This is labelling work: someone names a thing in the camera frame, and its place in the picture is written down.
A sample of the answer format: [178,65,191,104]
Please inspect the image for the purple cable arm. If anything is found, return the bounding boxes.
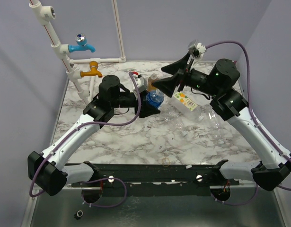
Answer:
[205,41,291,191]
[29,71,141,197]

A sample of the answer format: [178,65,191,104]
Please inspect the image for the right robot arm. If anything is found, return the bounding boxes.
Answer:
[153,53,291,191]

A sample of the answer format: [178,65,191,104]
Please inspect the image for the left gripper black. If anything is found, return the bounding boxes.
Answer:
[111,89,160,117]

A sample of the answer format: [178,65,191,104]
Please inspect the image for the white PVC pipe frame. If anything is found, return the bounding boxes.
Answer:
[28,0,126,106]

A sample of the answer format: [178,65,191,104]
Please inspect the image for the orange faucet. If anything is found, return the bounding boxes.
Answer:
[80,61,103,78]

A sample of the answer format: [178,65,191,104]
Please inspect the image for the blue label water bottle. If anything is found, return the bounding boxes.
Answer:
[146,89,164,109]

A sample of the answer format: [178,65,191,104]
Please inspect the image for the small black white knob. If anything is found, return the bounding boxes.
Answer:
[74,210,84,220]

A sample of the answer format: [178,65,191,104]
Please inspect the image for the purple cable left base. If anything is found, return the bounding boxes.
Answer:
[81,175,128,209]

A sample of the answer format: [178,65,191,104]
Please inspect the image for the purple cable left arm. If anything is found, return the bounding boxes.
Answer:
[29,71,141,197]

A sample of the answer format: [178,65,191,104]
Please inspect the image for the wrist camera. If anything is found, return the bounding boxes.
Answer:
[132,71,148,94]
[188,40,207,68]

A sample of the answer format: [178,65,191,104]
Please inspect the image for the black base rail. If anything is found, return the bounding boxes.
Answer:
[72,161,239,197]

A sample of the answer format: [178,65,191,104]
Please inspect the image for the orange label clear bottle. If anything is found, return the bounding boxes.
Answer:
[170,92,204,121]

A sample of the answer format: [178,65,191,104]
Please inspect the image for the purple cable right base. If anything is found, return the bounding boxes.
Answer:
[213,184,258,206]

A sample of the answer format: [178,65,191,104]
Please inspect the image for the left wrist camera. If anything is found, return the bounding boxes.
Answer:
[132,71,148,94]

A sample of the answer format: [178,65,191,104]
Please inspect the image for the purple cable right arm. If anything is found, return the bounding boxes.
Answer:
[205,41,291,191]

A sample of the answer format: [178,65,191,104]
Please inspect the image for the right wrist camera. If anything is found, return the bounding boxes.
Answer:
[188,40,207,68]

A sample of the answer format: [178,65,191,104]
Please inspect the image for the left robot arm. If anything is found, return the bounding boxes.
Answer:
[27,71,160,197]

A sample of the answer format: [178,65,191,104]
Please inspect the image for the blue faucet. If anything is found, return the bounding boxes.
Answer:
[68,33,96,53]

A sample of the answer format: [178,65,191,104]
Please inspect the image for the purple cable base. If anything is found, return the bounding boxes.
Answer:
[213,184,258,206]
[81,175,128,209]

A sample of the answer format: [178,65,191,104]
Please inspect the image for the golden energy drink bottle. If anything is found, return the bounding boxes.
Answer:
[148,73,158,92]

